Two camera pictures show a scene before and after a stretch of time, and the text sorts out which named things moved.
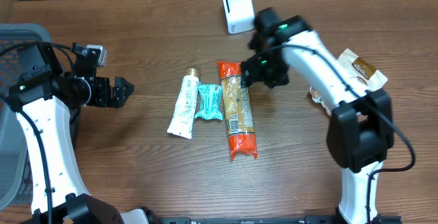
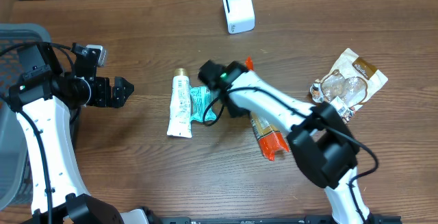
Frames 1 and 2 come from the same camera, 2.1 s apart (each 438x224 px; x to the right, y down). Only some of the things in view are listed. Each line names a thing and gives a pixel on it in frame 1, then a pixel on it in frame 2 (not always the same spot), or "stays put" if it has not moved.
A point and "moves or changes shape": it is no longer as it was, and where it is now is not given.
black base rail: (245, 220) stays put
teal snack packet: (209, 103) moves or changes shape
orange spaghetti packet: (239, 107) to (267, 133)
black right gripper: (250, 75) to (239, 112)
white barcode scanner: (238, 9) stays put
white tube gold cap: (182, 122) moves or changes shape
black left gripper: (107, 99) stays put
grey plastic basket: (15, 171) stays put
